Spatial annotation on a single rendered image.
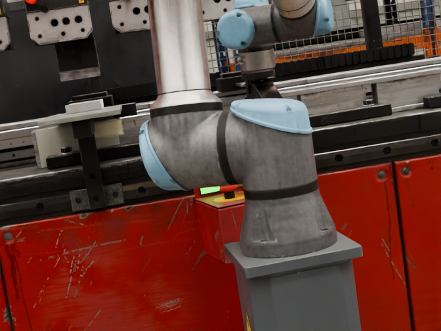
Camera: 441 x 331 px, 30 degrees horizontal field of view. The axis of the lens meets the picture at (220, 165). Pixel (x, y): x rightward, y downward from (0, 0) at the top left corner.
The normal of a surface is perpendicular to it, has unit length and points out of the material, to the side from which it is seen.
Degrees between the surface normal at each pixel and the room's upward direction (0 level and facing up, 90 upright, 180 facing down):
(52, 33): 90
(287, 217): 72
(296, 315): 90
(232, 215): 90
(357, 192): 90
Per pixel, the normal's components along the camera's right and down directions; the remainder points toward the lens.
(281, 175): 0.00, 0.13
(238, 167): -0.21, 0.57
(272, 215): -0.36, -0.14
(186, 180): -0.15, 0.73
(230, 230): 0.32, 0.07
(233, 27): -0.29, 0.23
